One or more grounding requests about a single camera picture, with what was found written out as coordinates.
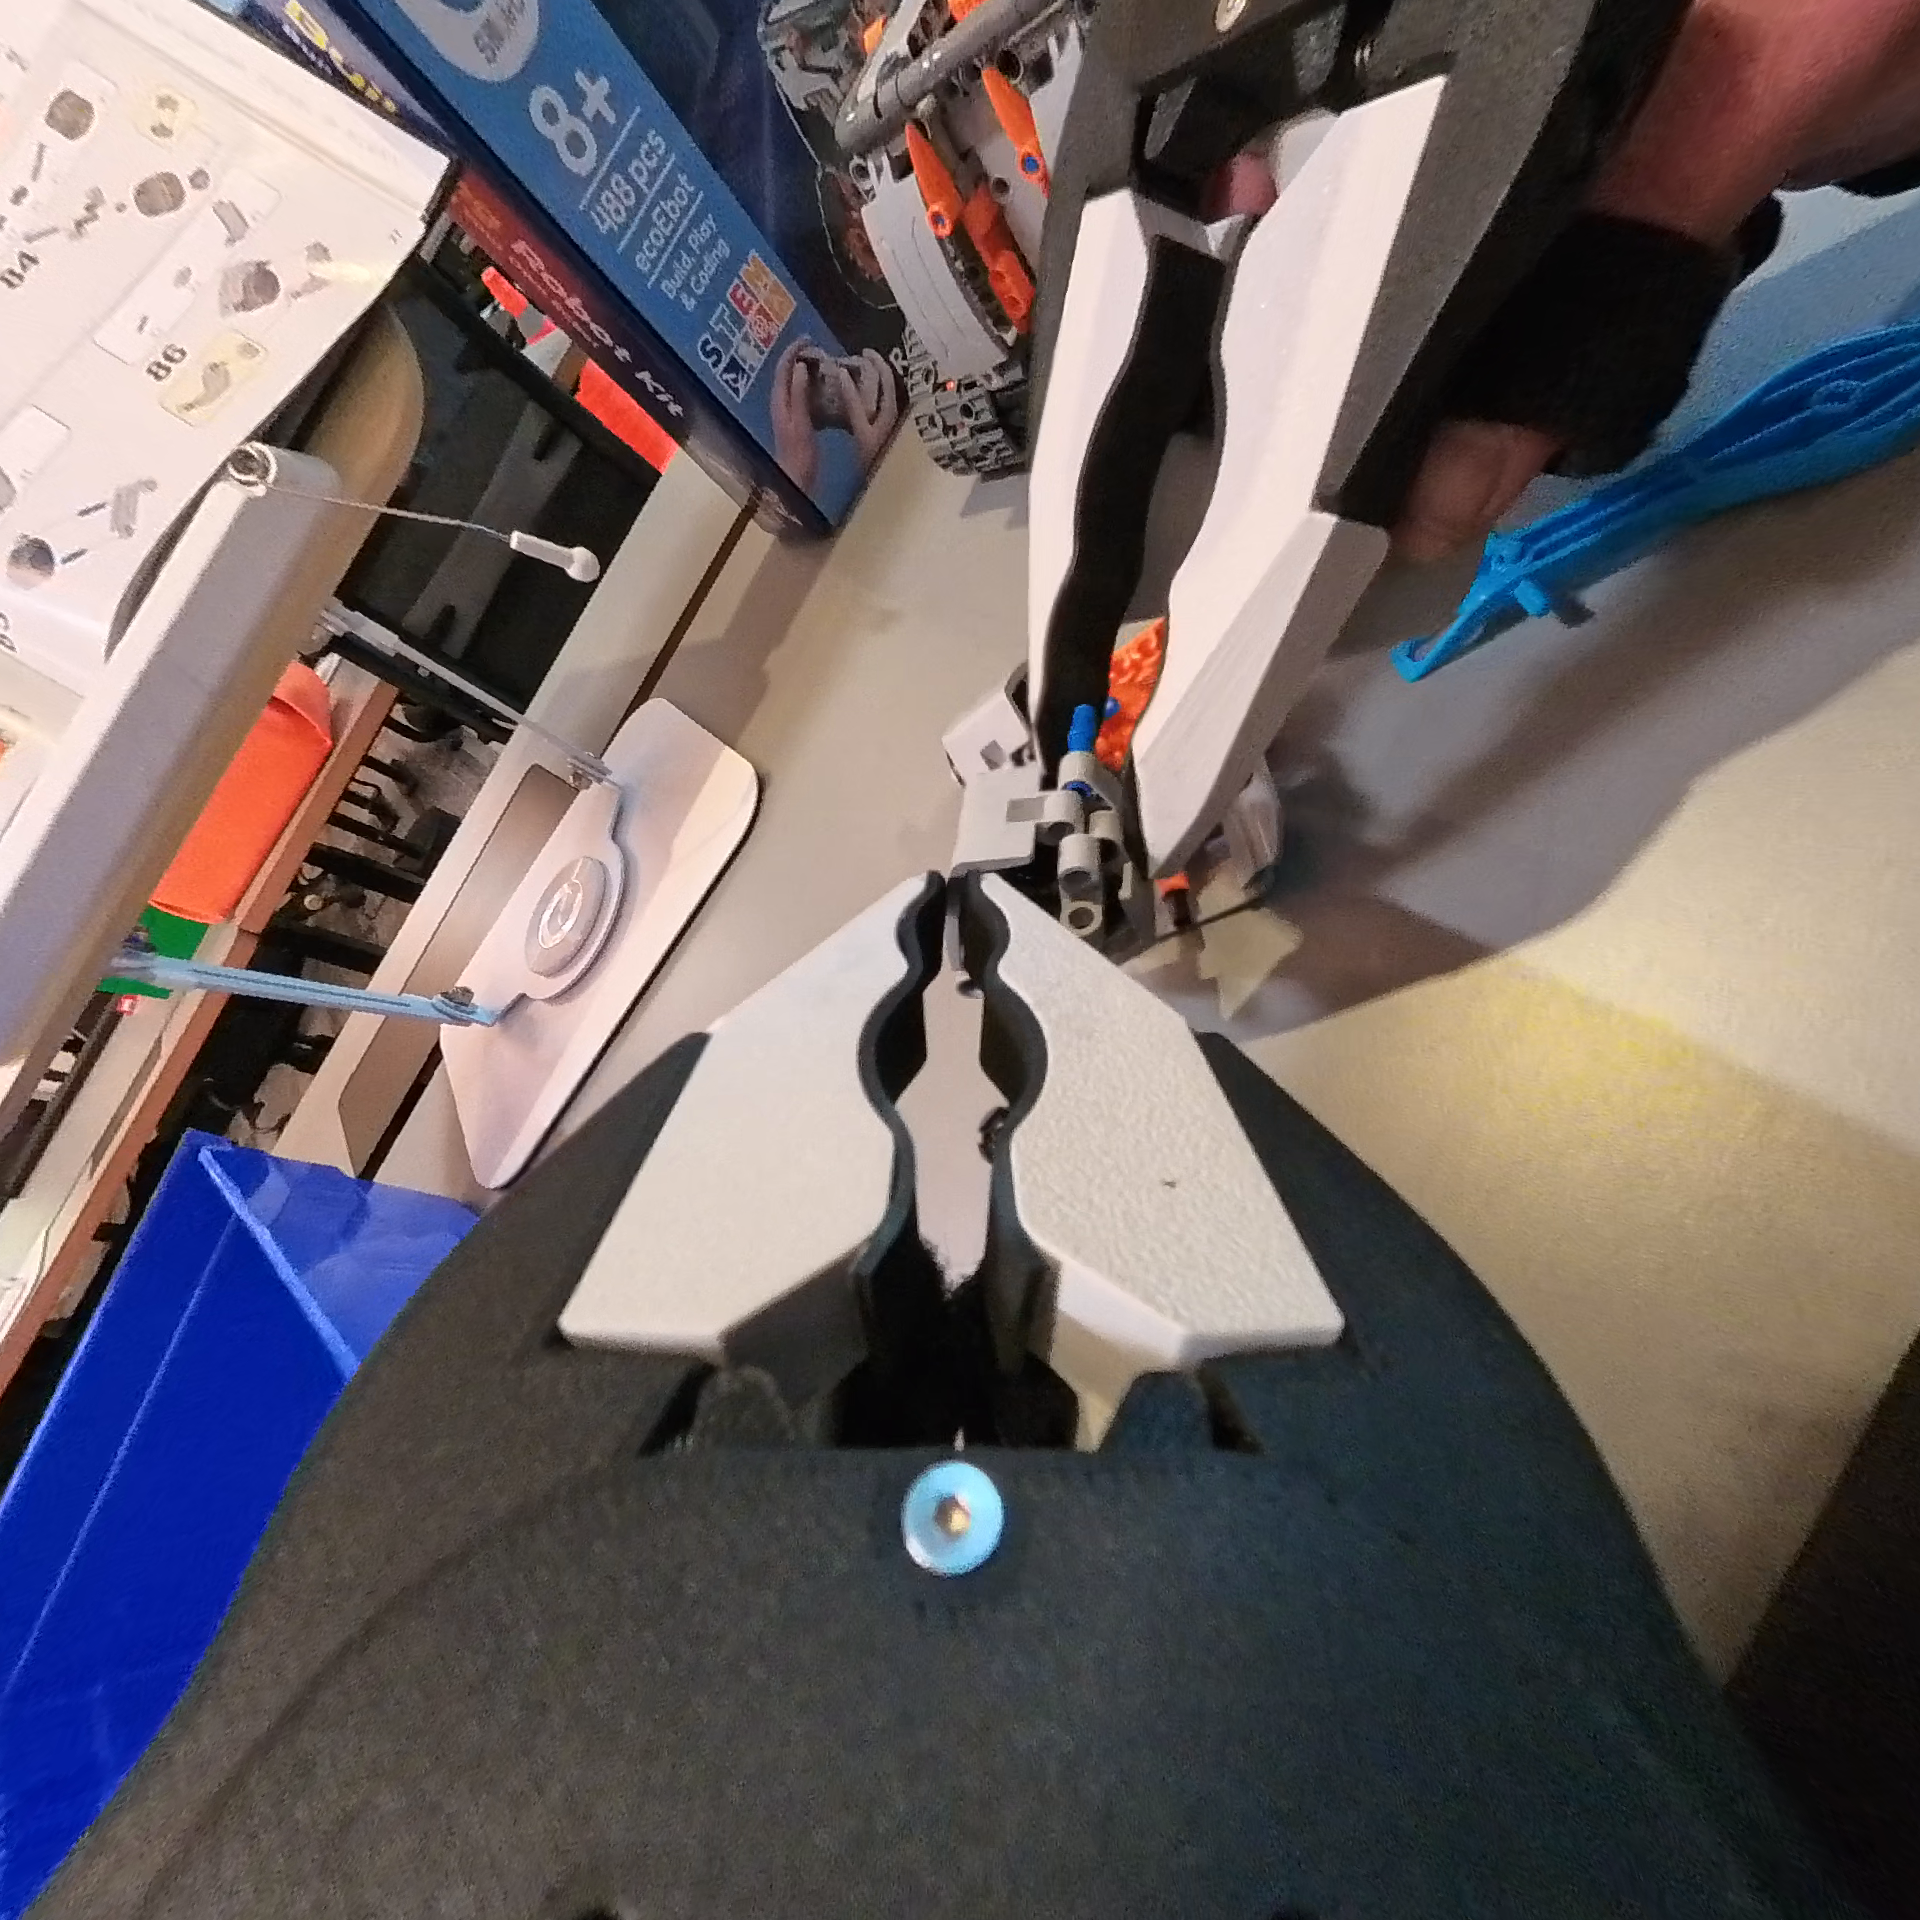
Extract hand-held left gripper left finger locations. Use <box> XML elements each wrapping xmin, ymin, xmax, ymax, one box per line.
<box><xmin>556</xmin><ymin>872</ymin><xmax>953</xmax><ymax>1422</ymax></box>

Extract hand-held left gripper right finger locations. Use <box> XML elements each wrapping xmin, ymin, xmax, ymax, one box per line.
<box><xmin>956</xmin><ymin>871</ymin><xmax>1345</xmax><ymax>1445</ymax></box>

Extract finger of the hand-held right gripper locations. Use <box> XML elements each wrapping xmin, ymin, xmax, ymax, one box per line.
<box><xmin>1023</xmin><ymin>191</ymin><xmax>1249</xmax><ymax>789</ymax></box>
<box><xmin>1129</xmin><ymin>70</ymin><xmax>1451</xmax><ymax>880</ymax></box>

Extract black wheel hub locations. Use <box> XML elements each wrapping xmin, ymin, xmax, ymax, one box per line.
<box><xmin>1048</xmin><ymin>837</ymin><xmax>1159</xmax><ymax>950</ymax></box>

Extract grey orange axle assembly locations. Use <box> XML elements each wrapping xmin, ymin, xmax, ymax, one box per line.
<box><xmin>1087</xmin><ymin>611</ymin><xmax>1306</xmax><ymax>1026</ymax></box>

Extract grey black wheel Lego assembly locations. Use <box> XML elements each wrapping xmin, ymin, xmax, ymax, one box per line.
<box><xmin>948</xmin><ymin>778</ymin><xmax>1145</xmax><ymax>965</ymax></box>

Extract person's right hand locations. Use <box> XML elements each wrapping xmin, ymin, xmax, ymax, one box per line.
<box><xmin>1387</xmin><ymin>0</ymin><xmax>1920</xmax><ymax>570</ymax></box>

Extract grey orange toy robot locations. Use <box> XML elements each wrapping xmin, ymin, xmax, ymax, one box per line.
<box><xmin>828</xmin><ymin>0</ymin><xmax>1115</xmax><ymax>486</ymax></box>

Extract grey shell block assembly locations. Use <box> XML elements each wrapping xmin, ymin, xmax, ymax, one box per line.
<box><xmin>939</xmin><ymin>665</ymin><xmax>1053</xmax><ymax>784</ymax></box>

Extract light blue plastic tool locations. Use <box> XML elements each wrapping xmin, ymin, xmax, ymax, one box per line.
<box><xmin>1388</xmin><ymin>327</ymin><xmax>1920</xmax><ymax>686</ymax></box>

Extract blue robot kit box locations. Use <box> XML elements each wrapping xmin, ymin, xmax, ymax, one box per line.
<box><xmin>239</xmin><ymin>0</ymin><xmax>911</xmax><ymax>541</ymax></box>

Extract blue plastic bin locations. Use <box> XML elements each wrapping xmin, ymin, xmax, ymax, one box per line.
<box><xmin>0</xmin><ymin>1129</ymin><xmax>486</xmax><ymax>1911</ymax></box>

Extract round wooden board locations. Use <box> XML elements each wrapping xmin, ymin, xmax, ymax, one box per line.
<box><xmin>112</xmin><ymin>297</ymin><xmax>431</xmax><ymax>665</ymax></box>

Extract black dimpled panel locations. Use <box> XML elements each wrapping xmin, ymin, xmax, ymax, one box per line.
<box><xmin>1725</xmin><ymin>1319</ymin><xmax>1920</xmax><ymax>1920</ymax></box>

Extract white instruction booklet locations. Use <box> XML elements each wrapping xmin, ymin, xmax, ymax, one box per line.
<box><xmin>0</xmin><ymin>0</ymin><xmax>462</xmax><ymax>695</ymax></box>

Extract white tipped thin cord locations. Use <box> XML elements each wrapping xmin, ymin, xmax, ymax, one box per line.
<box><xmin>358</xmin><ymin>497</ymin><xmax>604</xmax><ymax>582</ymax></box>

